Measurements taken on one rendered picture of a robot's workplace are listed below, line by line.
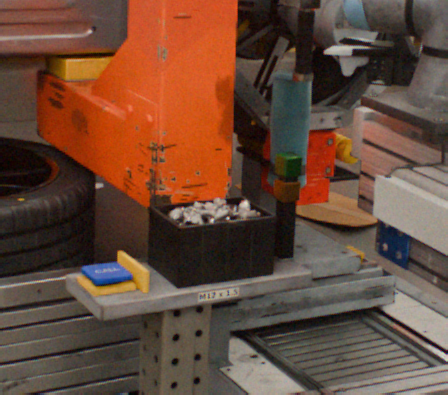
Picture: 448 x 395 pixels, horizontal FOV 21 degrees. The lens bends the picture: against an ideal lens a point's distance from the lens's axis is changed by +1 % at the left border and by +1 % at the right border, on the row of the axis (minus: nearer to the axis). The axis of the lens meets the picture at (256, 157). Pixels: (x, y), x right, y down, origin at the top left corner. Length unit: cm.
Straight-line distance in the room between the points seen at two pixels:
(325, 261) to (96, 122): 76
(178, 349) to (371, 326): 95
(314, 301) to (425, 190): 119
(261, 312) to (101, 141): 65
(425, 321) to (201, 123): 102
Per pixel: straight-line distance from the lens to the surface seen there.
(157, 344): 225
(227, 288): 221
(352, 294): 308
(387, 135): 211
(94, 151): 262
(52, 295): 241
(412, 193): 185
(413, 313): 316
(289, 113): 266
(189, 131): 233
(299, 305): 300
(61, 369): 248
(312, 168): 286
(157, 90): 230
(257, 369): 278
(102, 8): 278
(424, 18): 201
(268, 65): 287
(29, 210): 247
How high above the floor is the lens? 124
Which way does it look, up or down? 15 degrees down
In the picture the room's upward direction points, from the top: 3 degrees clockwise
